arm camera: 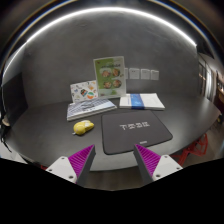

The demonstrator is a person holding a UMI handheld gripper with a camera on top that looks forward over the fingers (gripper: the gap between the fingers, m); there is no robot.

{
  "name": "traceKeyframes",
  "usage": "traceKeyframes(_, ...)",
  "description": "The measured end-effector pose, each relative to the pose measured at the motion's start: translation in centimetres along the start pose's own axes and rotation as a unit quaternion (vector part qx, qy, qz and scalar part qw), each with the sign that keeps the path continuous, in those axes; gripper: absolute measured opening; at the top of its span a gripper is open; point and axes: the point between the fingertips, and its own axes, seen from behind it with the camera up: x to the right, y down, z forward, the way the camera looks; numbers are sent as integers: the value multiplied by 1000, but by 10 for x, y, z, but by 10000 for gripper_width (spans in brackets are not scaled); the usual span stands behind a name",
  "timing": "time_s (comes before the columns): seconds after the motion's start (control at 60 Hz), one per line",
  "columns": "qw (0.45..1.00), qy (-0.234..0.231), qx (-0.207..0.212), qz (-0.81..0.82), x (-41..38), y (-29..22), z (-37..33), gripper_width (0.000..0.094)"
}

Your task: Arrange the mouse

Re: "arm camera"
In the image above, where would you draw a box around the white colourful illustrated book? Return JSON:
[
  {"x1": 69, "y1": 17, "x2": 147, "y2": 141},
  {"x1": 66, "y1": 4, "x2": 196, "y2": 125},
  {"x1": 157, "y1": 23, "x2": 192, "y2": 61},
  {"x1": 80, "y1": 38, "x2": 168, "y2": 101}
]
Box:
[{"x1": 70, "y1": 80, "x2": 98, "y2": 103}]

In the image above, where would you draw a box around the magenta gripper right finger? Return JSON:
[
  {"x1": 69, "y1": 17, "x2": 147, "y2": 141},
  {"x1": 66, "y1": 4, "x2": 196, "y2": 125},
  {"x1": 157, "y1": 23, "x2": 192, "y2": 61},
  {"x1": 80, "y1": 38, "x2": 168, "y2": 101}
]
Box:
[{"x1": 133, "y1": 144, "x2": 182, "y2": 185}]

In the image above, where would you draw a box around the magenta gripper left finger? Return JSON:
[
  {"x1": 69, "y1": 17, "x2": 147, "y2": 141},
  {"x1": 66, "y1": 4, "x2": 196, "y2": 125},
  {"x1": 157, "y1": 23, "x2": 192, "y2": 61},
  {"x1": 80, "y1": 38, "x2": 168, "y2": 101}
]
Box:
[{"x1": 46, "y1": 145, "x2": 96, "y2": 186}]

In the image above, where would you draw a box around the green food picture book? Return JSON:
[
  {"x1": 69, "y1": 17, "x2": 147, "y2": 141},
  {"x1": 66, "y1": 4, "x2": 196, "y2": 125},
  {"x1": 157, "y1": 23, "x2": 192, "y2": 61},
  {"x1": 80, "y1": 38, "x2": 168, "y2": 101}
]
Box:
[{"x1": 93, "y1": 56, "x2": 126, "y2": 98}]

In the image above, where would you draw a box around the white and blue book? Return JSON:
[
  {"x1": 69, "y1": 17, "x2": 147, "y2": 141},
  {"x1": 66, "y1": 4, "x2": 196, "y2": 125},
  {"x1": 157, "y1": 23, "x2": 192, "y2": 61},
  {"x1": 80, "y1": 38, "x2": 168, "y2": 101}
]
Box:
[{"x1": 119, "y1": 93, "x2": 165, "y2": 110}]

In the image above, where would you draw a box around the curved ceiling light strip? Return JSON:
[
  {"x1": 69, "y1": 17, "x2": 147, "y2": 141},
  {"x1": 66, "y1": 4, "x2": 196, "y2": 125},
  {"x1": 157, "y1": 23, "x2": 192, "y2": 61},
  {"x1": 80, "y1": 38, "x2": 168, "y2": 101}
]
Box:
[{"x1": 3, "y1": 7, "x2": 197, "y2": 82}]

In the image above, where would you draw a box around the red metal stand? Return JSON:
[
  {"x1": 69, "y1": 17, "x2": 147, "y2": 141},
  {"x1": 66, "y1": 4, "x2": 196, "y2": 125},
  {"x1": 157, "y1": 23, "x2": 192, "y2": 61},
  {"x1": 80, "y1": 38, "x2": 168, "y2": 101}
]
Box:
[{"x1": 172, "y1": 134, "x2": 208, "y2": 165}]

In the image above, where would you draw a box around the yellow computer mouse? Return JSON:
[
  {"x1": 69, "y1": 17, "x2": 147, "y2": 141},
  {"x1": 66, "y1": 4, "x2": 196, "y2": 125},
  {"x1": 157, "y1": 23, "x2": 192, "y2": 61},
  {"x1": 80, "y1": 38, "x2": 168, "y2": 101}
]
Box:
[{"x1": 73, "y1": 120, "x2": 94, "y2": 136}]

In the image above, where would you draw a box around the white wall socket row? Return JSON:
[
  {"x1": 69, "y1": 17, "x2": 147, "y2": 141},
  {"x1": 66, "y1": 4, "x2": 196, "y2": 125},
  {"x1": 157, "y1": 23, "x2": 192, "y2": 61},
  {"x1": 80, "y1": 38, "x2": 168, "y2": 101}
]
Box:
[{"x1": 125, "y1": 68, "x2": 159, "y2": 81}]

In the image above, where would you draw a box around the grey patterned book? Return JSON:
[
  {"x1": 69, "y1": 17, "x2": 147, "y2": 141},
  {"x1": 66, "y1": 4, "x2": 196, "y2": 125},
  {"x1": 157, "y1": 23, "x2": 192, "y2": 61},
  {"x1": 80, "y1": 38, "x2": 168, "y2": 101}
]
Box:
[{"x1": 67, "y1": 98, "x2": 117, "y2": 121}]

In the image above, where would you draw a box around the black mouse pad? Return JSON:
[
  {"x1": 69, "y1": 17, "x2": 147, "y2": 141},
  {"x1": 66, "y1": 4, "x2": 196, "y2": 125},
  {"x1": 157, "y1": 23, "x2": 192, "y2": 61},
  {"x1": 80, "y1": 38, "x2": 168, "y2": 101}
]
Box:
[{"x1": 102, "y1": 110, "x2": 173, "y2": 155}]

